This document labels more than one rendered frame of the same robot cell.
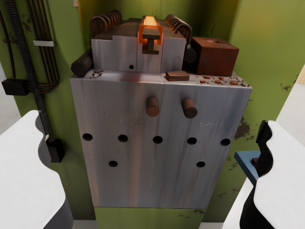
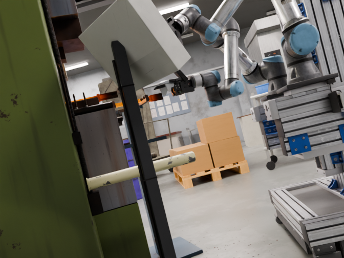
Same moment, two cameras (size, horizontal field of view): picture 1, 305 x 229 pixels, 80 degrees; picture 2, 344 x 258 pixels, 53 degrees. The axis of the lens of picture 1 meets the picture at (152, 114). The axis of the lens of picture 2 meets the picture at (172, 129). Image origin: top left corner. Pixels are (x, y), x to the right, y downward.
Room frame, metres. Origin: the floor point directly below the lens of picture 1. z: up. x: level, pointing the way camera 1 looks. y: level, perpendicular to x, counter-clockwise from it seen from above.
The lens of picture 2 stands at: (0.40, 1.75, 0.72)
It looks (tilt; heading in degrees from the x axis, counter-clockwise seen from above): 1 degrees up; 259
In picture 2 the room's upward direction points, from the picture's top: 14 degrees counter-clockwise
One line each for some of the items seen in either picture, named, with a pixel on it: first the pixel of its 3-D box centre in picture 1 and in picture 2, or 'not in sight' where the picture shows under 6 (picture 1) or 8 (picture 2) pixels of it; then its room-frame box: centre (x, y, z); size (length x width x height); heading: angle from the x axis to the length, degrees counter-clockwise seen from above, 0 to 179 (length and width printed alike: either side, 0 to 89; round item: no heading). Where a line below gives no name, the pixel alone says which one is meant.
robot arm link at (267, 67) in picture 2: not in sight; (273, 66); (-0.66, -0.17, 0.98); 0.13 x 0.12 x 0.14; 123
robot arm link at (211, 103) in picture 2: not in sight; (215, 95); (-0.20, 0.00, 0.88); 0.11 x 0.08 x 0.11; 123
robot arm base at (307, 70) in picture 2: not in sight; (301, 71); (-0.53, 0.31, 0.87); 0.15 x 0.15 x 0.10
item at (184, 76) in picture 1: (177, 76); not in sight; (0.39, -0.05, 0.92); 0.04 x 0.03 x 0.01; 105
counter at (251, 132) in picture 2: not in sight; (285, 121); (-4.02, -6.29, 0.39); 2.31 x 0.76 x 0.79; 163
